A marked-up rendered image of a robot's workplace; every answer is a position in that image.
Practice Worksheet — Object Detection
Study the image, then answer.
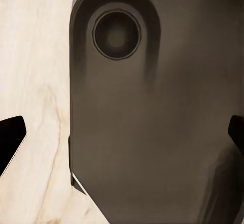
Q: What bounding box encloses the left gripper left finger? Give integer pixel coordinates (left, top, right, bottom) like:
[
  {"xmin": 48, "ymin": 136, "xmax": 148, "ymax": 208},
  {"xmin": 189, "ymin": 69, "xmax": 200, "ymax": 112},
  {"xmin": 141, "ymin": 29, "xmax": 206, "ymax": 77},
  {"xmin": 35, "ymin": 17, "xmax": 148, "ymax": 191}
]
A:
[{"xmin": 0, "ymin": 115, "xmax": 26, "ymax": 176}]

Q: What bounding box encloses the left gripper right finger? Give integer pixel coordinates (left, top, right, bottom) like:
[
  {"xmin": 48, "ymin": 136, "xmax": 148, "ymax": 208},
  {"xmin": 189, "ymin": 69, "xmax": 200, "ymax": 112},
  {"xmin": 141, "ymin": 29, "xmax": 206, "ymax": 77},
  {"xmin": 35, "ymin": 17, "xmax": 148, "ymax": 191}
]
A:
[{"xmin": 228, "ymin": 115, "xmax": 244, "ymax": 156}]

